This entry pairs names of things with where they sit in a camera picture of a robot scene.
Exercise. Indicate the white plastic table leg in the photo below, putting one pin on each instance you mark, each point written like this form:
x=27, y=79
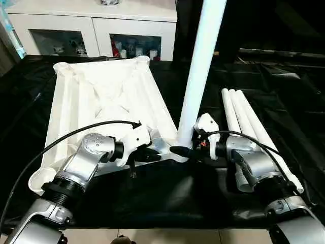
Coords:
x=229, y=114
x=261, y=127
x=241, y=111
x=200, y=63

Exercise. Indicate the white plastic table top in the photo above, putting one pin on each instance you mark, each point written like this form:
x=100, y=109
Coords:
x=89, y=96

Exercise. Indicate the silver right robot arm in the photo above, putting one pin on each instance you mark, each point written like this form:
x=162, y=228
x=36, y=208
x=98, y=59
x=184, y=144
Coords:
x=261, y=165

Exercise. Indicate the black work surface mat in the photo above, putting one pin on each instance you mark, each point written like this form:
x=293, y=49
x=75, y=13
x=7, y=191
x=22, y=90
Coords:
x=165, y=198

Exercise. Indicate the red white bottle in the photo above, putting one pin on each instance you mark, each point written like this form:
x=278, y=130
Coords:
x=115, y=48

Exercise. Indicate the dark grey tube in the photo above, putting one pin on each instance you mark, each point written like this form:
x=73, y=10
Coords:
x=284, y=52

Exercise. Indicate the black backdrop cloth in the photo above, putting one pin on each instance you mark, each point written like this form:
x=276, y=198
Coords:
x=266, y=23

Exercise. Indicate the white glass-door cabinet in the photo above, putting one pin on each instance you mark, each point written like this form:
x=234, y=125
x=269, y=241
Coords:
x=96, y=23

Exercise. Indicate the grey patterned bundle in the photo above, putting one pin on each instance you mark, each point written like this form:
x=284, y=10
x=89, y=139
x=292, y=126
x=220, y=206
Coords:
x=109, y=2

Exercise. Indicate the grey curtain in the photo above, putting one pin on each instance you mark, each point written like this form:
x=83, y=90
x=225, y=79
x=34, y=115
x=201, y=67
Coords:
x=6, y=50

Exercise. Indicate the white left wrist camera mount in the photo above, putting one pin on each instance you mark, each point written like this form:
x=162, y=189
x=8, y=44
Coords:
x=138, y=137

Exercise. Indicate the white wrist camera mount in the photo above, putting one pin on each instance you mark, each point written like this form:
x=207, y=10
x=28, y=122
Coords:
x=138, y=137
x=207, y=124

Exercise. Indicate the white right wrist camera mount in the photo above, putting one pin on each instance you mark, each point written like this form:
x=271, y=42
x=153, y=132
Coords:
x=207, y=124

